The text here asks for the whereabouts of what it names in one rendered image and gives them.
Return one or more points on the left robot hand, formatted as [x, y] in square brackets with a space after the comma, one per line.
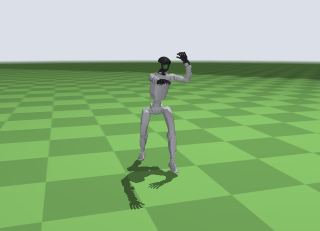
[183, 57]

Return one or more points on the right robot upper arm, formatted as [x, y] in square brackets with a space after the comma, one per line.
[151, 77]

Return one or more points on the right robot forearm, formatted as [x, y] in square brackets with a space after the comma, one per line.
[155, 79]

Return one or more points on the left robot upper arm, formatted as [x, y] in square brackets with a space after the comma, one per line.
[179, 78]

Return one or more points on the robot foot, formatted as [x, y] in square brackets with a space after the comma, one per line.
[173, 167]
[141, 156]

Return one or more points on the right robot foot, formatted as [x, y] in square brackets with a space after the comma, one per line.
[141, 156]

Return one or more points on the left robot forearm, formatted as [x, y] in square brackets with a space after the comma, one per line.
[188, 70]

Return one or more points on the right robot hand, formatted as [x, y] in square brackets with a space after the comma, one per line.
[163, 81]

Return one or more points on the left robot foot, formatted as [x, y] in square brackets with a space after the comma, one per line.
[173, 167]

